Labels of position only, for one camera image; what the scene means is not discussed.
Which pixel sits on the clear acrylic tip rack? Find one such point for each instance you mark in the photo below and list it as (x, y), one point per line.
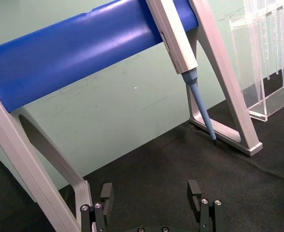
(258, 106)

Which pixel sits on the grey pipette with blue shaft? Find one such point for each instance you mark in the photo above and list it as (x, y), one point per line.
(175, 41)

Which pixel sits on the black table cloth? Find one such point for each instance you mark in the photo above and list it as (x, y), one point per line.
(171, 174)

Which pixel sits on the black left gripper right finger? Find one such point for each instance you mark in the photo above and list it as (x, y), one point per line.
(194, 189)

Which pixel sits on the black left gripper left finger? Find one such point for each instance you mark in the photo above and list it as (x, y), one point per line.
(107, 193)

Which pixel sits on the grey pipette stand blue bar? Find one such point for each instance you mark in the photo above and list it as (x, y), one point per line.
(60, 55)

